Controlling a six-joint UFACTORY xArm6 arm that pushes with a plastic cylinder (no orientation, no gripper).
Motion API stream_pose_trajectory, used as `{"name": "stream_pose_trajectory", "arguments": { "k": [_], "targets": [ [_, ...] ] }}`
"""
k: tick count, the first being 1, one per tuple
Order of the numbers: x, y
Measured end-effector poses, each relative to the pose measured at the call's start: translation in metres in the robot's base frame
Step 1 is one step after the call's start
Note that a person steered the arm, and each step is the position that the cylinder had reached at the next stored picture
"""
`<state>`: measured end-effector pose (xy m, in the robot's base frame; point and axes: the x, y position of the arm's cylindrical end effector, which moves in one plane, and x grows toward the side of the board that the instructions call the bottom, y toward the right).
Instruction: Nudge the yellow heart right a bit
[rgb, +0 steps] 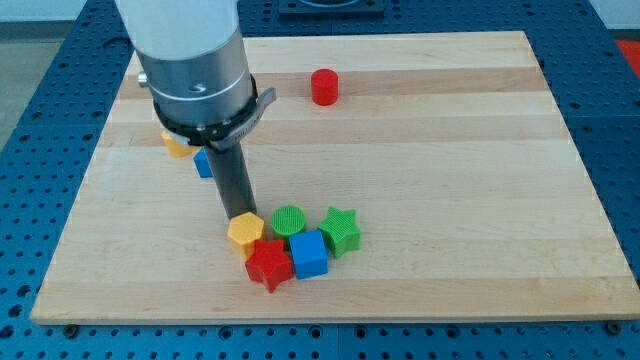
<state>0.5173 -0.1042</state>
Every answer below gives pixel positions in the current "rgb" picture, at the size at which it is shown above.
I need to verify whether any green star block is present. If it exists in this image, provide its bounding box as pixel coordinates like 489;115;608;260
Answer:
318;207;361;258

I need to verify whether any red cylinder block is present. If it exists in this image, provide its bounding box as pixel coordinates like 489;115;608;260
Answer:
310;68;339;106

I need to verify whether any red star block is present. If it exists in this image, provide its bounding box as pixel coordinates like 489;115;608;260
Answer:
245;239;294;293

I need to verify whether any green cylinder block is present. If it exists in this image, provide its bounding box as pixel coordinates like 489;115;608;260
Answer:
271;205;306;240

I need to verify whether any blue block behind rod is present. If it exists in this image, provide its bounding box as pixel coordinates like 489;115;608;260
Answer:
193;148;213;179

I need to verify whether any yellow heart block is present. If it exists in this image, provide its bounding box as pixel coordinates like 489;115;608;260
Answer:
161;130;199;158

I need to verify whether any blue cube block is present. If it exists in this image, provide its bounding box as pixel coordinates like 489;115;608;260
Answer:
289;230;328;279

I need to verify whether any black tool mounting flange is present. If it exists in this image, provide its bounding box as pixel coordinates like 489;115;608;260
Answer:
153;76;277;151

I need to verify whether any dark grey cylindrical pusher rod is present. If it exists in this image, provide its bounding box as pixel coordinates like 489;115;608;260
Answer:
204;144;257;219

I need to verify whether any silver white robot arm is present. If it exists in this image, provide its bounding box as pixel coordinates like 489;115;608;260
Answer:
116;0;276;218

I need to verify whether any yellow hexagon block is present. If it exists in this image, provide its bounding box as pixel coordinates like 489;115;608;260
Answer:
227;212;265;259

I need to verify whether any light wooden board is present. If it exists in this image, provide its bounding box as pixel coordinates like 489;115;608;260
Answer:
31;31;639;325

